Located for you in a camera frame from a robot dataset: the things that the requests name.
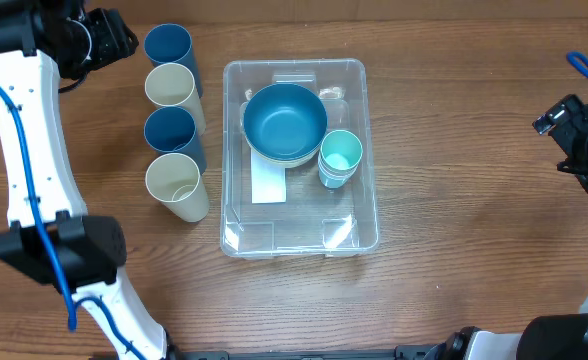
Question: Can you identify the dark blue bowl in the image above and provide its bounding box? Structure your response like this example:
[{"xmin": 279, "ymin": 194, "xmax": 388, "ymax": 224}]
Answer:
[{"xmin": 242, "ymin": 83, "xmax": 329, "ymax": 143}]

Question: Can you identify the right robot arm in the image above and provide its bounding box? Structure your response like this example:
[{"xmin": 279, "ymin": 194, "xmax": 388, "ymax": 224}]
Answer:
[{"xmin": 425, "ymin": 94, "xmax": 588, "ymax": 360}]

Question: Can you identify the mint green small cup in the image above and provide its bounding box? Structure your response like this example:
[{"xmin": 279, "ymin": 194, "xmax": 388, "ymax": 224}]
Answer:
[{"xmin": 320, "ymin": 129, "xmax": 363, "ymax": 173}]

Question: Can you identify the dark blue tall cup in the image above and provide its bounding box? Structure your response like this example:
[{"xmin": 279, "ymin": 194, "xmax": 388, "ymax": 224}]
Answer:
[
  {"xmin": 143, "ymin": 23, "xmax": 203, "ymax": 97},
  {"xmin": 143, "ymin": 107, "xmax": 207, "ymax": 174}
]

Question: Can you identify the left blue cable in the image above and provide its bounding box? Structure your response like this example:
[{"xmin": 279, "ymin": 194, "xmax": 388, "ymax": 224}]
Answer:
[{"xmin": 0, "ymin": 64, "xmax": 148, "ymax": 360}]

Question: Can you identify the light blue small cup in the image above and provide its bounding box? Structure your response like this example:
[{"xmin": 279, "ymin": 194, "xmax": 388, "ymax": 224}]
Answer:
[{"xmin": 319, "ymin": 172, "xmax": 350, "ymax": 189}]

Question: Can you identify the grey small cup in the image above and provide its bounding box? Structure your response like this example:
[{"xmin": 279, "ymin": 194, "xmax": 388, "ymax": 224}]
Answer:
[{"xmin": 318, "ymin": 154, "xmax": 358, "ymax": 178}]

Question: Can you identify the cream bowl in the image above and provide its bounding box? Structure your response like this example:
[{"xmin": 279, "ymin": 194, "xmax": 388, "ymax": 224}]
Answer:
[
  {"xmin": 252, "ymin": 150, "xmax": 318, "ymax": 168},
  {"xmin": 246, "ymin": 134, "xmax": 321, "ymax": 167}
]

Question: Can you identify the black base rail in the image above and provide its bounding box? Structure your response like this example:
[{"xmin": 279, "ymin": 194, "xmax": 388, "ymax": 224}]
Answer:
[{"xmin": 179, "ymin": 344, "xmax": 444, "ymax": 360}]

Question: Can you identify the white label in bin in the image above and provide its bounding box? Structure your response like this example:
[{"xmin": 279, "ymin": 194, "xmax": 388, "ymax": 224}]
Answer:
[{"xmin": 251, "ymin": 150, "xmax": 286, "ymax": 204}]

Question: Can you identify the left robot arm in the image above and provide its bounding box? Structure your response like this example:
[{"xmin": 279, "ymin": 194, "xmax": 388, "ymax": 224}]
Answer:
[{"xmin": 0, "ymin": 0, "xmax": 178, "ymax": 359}]

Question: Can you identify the clear plastic storage bin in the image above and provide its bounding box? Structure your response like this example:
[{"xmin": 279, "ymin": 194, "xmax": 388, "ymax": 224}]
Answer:
[{"xmin": 220, "ymin": 59, "xmax": 379, "ymax": 259}]

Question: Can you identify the beige tall cup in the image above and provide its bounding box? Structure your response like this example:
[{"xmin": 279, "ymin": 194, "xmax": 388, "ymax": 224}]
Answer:
[
  {"xmin": 145, "ymin": 153, "xmax": 210, "ymax": 223},
  {"xmin": 144, "ymin": 63, "xmax": 206, "ymax": 135}
]

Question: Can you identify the pink small cup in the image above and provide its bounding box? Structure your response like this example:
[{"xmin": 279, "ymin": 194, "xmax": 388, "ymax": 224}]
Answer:
[{"xmin": 318, "ymin": 162, "xmax": 356, "ymax": 177}]

